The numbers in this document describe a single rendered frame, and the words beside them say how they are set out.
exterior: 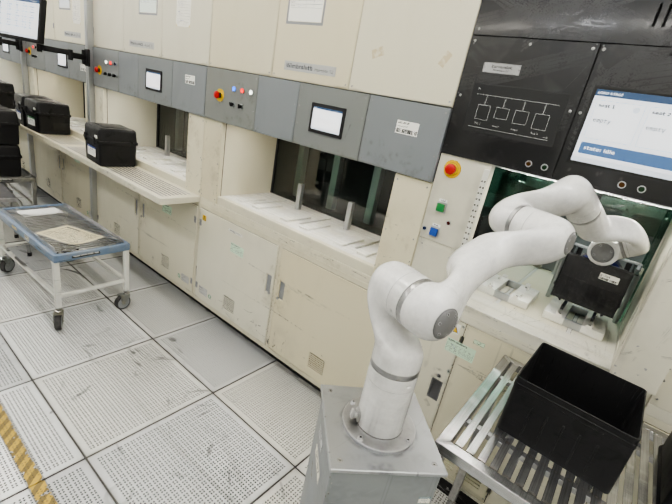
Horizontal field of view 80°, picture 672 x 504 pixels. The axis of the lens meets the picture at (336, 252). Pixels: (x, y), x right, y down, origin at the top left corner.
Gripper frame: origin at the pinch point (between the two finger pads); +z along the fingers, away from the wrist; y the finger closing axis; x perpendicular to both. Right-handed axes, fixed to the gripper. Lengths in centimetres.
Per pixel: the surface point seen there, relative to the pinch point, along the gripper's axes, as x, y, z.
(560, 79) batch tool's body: 47, -29, -30
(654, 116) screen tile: 40, -2, -30
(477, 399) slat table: -47, -13, -66
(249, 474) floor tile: -123, -81, -86
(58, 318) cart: -115, -226, -106
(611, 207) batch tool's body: 9.0, -4.9, 20.0
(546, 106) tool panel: 39, -30, -30
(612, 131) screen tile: 34.7, -10.4, -30.2
